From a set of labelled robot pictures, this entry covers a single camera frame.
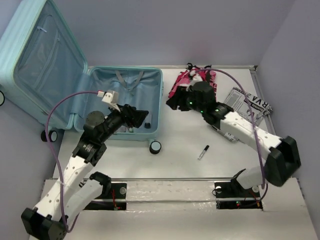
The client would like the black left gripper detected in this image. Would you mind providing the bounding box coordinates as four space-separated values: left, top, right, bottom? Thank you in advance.
100 102 150 142

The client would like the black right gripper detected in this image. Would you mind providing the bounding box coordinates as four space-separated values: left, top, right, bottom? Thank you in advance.
167 84 206 114

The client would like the clear tube with black cap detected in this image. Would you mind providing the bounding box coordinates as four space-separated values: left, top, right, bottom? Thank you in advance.
197 145 210 161

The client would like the newspaper print garment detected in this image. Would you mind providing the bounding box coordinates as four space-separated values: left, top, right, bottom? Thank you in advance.
223 87 273 127

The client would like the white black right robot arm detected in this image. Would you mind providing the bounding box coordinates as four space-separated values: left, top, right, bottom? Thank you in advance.
166 81 301 196

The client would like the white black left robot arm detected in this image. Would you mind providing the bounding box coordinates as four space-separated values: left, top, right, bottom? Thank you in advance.
21 104 149 240

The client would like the pink camouflage folded garment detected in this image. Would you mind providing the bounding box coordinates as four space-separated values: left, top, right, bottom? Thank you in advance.
168 63 217 99

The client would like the light blue open suitcase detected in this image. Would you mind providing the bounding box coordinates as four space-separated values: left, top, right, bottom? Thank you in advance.
0 0 164 154

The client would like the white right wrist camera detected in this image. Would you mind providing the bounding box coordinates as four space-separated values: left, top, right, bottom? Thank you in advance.
187 70 205 87

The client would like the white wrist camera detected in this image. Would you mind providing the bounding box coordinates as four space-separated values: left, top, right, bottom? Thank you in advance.
102 90 119 105
187 70 205 87

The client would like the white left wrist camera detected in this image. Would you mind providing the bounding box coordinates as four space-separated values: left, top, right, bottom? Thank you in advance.
102 90 119 105

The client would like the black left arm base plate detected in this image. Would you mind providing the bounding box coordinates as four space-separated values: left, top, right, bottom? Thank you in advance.
84 182 127 211

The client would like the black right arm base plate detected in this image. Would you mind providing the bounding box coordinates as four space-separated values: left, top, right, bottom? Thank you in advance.
211 181 263 210

